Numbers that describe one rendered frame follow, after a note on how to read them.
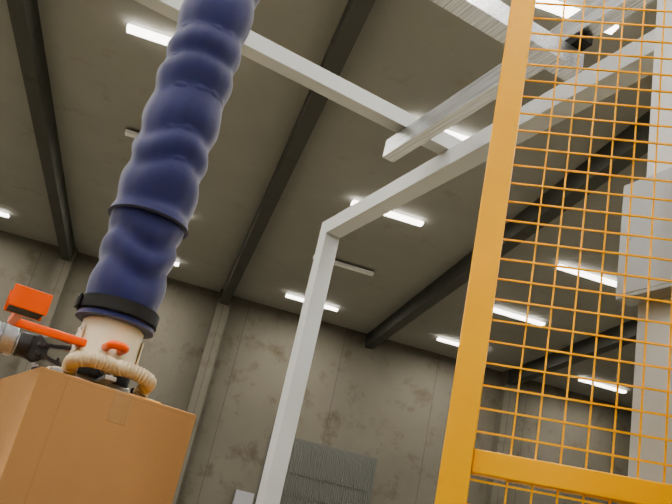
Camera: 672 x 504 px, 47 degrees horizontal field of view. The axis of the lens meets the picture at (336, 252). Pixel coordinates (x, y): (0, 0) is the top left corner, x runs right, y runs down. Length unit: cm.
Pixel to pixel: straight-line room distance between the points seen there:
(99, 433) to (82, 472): 9
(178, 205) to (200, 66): 45
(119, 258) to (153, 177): 25
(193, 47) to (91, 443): 124
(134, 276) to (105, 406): 43
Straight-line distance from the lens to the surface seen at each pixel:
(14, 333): 244
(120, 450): 195
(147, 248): 224
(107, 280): 221
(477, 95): 404
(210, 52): 252
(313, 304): 566
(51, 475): 191
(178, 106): 240
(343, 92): 446
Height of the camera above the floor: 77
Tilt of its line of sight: 22 degrees up
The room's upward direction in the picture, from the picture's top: 13 degrees clockwise
